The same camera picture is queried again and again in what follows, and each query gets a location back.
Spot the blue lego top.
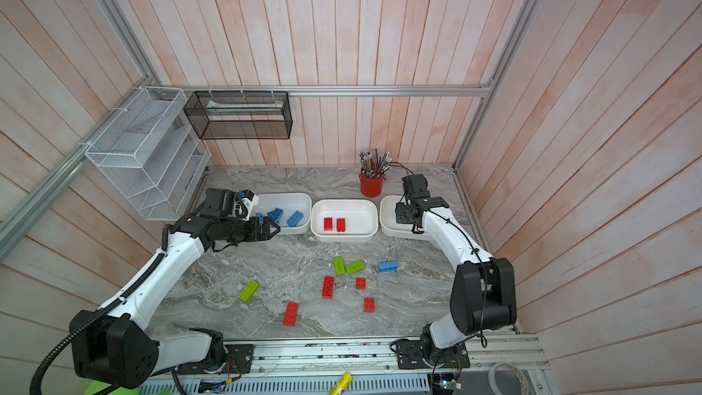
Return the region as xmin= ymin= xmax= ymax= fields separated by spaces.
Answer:
xmin=267 ymin=208 xmax=283 ymax=224

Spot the red square lego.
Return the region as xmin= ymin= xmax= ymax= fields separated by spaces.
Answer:
xmin=336 ymin=219 xmax=347 ymax=232
xmin=324 ymin=218 xmax=334 ymax=232

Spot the green lego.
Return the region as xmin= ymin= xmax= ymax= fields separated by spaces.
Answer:
xmin=239 ymin=281 xmax=260 ymax=303
xmin=346 ymin=260 xmax=366 ymax=275
xmin=334 ymin=257 xmax=347 ymax=276

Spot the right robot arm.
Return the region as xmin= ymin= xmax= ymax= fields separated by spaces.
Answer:
xmin=395 ymin=174 xmax=517 ymax=356

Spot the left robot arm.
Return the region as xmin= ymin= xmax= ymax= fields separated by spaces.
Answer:
xmin=29 ymin=188 xmax=281 ymax=394

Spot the right white bin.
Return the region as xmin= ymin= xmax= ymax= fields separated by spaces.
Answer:
xmin=378 ymin=195 xmax=433 ymax=241

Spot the white bin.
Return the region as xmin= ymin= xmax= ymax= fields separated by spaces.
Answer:
xmin=378 ymin=195 xmax=433 ymax=241
xmin=310 ymin=199 xmax=380 ymax=242
xmin=252 ymin=193 xmax=312 ymax=235

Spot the left white bin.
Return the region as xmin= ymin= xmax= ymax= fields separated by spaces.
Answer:
xmin=252 ymin=193 xmax=312 ymax=235

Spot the red pencil cup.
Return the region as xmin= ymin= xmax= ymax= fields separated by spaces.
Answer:
xmin=359 ymin=174 xmax=385 ymax=199

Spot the pencils bundle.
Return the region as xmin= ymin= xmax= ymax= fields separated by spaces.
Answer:
xmin=359 ymin=148 xmax=391 ymax=179

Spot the middle white bin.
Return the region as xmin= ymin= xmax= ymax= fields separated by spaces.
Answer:
xmin=310 ymin=199 xmax=380 ymax=242

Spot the red long lego bottom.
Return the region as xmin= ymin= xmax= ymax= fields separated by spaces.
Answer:
xmin=283 ymin=302 xmax=299 ymax=327

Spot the red long lego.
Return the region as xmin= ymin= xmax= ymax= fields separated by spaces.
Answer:
xmin=283 ymin=302 xmax=299 ymax=327
xmin=322 ymin=276 xmax=335 ymax=299

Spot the red long lego center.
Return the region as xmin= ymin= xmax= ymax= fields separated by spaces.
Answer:
xmin=322 ymin=276 xmax=335 ymax=299

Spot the small red lego lower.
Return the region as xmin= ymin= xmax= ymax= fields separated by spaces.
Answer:
xmin=364 ymin=298 xmax=376 ymax=313

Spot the yellow tool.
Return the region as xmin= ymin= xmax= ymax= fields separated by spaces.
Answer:
xmin=329 ymin=372 xmax=354 ymax=395

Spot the green ball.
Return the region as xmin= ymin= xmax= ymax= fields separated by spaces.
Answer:
xmin=84 ymin=381 xmax=140 ymax=395

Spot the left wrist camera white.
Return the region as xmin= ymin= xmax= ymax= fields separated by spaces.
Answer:
xmin=234 ymin=189 xmax=259 ymax=221

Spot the black mesh wall basket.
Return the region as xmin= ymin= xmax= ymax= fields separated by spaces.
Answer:
xmin=184 ymin=91 xmax=294 ymax=140

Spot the white wire wall shelf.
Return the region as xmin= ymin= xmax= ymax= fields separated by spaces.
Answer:
xmin=86 ymin=87 xmax=211 ymax=221

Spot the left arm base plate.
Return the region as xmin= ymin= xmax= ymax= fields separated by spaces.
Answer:
xmin=177 ymin=344 xmax=254 ymax=376

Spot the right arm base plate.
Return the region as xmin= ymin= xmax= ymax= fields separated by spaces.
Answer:
xmin=389 ymin=338 xmax=471 ymax=370

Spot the aluminium front rail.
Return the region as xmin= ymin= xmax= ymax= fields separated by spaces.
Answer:
xmin=152 ymin=333 xmax=550 ymax=378

